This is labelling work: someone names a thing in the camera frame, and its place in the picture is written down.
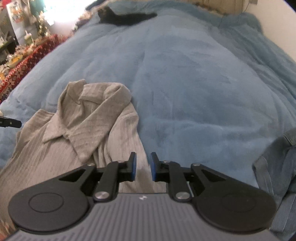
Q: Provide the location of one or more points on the blue denim garment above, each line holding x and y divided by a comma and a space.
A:
275, 174

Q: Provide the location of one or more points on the silver refrigerator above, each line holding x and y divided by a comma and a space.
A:
14, 20

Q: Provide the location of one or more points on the green drink cup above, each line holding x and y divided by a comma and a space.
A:
28, 38

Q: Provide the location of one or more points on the blue plush duvet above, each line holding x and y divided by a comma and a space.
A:
207, 89

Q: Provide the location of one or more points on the grey knit polo shirt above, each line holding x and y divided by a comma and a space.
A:
94, 123

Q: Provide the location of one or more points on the red patterned tablecloth table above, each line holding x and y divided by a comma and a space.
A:
15, 76

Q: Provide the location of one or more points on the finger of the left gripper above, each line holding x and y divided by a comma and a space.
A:
10, 122

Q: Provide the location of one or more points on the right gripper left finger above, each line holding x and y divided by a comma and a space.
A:
115, 173

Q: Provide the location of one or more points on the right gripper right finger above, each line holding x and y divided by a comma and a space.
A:
173, 175

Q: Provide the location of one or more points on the black cat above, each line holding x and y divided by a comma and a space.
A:
108, 16

